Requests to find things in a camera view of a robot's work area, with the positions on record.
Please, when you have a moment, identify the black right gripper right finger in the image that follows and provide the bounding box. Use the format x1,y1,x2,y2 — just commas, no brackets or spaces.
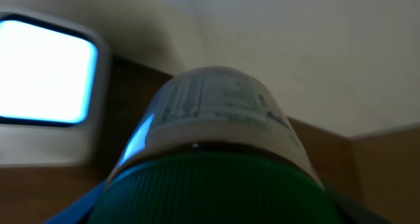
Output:
324,183,391,224

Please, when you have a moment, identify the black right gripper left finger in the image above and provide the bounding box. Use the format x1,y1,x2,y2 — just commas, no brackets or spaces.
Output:
45,181,106,224

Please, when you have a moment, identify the green lid jar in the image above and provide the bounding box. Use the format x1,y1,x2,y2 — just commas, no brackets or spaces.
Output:
89,66,342,223

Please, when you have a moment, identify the white barcode scanner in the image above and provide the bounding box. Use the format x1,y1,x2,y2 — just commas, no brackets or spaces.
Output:
1,7,110,167

